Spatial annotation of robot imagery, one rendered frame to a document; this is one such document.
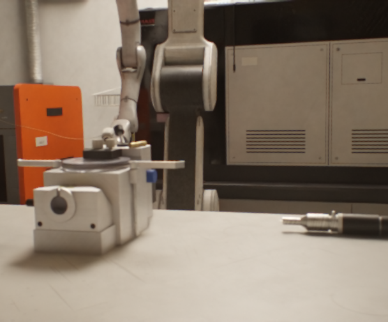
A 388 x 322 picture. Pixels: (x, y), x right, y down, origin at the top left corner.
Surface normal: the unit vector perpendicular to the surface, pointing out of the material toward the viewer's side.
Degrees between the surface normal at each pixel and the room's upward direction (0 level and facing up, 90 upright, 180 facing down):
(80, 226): 90
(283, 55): 90
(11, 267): 0
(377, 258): 0
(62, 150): 90
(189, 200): 70
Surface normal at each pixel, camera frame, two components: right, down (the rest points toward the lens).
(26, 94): 0.96, 0.01
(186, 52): -0.13, -0.04
